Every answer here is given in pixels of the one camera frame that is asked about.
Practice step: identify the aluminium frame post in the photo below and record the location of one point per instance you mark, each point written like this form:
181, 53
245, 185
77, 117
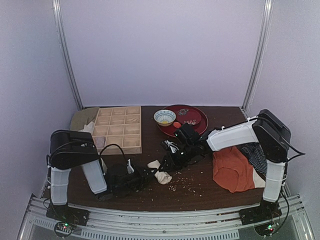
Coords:
260, 50
58, 17

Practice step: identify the beige underwear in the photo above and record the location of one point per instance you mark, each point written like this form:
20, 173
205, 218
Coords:
162, 177

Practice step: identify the olive cloth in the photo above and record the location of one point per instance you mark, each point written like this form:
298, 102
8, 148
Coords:
83, 117

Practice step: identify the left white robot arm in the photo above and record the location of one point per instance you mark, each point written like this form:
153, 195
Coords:
70, 149

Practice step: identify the striped dark underwear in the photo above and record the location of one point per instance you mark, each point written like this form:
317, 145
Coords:
255, 156

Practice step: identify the wooden compartment tray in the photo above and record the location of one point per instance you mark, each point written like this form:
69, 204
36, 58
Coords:
118, 128

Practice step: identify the left aluminium frame post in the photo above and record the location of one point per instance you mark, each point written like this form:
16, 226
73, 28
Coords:
58, 17

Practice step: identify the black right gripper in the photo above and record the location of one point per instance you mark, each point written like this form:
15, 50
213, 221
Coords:
173, 161

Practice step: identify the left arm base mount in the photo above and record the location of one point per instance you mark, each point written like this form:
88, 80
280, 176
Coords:
68, 215

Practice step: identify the orange underwear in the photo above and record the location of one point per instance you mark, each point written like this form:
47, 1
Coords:
233, 172

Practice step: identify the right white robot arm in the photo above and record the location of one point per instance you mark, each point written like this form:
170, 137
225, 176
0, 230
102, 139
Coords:
274, 139

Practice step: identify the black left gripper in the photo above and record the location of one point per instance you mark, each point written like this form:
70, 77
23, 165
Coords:
139, 179

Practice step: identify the blue patterned bowl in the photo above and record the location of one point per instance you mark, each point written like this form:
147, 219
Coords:
164, 117

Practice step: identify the round red tray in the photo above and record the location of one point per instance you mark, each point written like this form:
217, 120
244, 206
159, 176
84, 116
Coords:
200, 128

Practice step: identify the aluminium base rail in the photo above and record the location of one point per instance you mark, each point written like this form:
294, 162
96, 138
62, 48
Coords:
218, 224

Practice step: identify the red floral small plate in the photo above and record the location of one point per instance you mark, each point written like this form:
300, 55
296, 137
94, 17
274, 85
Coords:
188, 115

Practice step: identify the right aluminium frame post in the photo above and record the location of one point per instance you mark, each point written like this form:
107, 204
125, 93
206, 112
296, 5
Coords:
260, 50

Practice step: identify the red plastic spoon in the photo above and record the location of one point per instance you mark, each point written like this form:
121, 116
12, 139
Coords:
177, 124

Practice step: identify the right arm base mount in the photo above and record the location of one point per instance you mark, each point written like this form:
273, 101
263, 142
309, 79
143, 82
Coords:
264, 211

